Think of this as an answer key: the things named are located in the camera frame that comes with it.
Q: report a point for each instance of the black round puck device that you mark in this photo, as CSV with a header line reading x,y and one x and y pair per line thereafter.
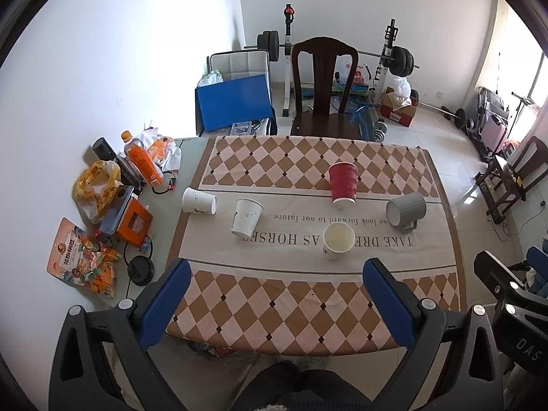
x,y
140,270

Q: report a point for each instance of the orange drink bottle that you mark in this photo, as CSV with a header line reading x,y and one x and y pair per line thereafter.
x,y
135,151

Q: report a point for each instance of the orange box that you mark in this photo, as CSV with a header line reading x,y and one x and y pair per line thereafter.
x,y
135,224

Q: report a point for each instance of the orange white snack wrapper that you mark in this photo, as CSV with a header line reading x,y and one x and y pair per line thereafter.
x,y
162,150

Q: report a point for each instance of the red ribbed paper cup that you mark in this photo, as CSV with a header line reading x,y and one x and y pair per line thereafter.
x,y
343,178

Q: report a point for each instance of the barbell with black plates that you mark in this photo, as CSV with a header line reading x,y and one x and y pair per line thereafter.
x,y
398,60

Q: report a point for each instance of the white paper cup black calligraphy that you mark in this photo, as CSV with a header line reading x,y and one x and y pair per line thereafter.
x,y
338,240

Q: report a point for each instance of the checkered beige table mat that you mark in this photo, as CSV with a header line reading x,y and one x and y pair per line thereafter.
x,y
276,292

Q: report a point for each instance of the red cardboard box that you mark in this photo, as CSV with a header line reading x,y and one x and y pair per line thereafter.
x,y
399,110

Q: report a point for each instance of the small barbell on floor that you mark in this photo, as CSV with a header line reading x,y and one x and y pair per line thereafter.
x,y
458,117

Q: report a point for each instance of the blue flat board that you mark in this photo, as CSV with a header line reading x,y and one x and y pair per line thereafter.
x,y
235,101

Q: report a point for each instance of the grey ribbed mug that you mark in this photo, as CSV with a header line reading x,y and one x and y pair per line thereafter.
x,y
406,211

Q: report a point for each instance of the white paper cup middle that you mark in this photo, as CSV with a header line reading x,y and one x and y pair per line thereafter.
x,y
246,216

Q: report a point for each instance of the yellow plastic bag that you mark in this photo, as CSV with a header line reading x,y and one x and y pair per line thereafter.
x,y
95,189

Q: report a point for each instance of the white squat rack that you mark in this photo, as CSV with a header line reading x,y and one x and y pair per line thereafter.
x,y
377,81

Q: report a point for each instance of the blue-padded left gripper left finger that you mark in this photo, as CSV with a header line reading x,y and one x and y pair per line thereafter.
x,y
81,376

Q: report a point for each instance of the colourful snack packet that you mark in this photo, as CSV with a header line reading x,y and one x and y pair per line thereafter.
x,y
80,260

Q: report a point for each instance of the dark wooden side chair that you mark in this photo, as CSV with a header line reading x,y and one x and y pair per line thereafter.
x,y
506,183

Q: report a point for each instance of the white padded chair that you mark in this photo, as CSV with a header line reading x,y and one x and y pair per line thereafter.
x,y
235,65

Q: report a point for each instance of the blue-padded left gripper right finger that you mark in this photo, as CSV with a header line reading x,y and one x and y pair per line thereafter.
x,y
470,378

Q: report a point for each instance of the white paper cup leftmost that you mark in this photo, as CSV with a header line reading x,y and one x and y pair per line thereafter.
x,y
196,201

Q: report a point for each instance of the dark wooden dining chair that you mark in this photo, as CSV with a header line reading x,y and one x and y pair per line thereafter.
x,y
319,121

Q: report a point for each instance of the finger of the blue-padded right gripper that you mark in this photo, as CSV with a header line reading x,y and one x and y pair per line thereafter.
x,y
538,260

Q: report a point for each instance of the black cylindrical speaker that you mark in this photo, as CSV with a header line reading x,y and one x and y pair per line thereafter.
x,y
103,150

